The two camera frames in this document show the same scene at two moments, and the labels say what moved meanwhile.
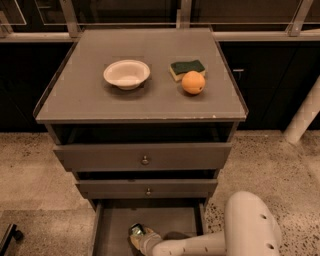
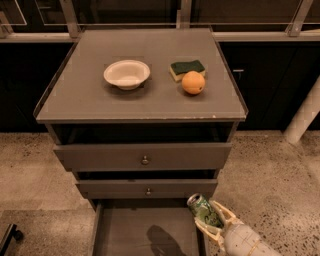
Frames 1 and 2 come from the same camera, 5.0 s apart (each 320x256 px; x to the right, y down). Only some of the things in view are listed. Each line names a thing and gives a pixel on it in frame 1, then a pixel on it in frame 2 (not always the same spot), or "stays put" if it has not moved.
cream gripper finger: x=136 y=239 -> x=213 y=232
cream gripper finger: x=148 y=230 -> x=227 y=218
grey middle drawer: x=147 y=188 stays put
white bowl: x=127 y=74 stays put
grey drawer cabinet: x=143 y=117 stays put
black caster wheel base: x=10 y=232 stays put
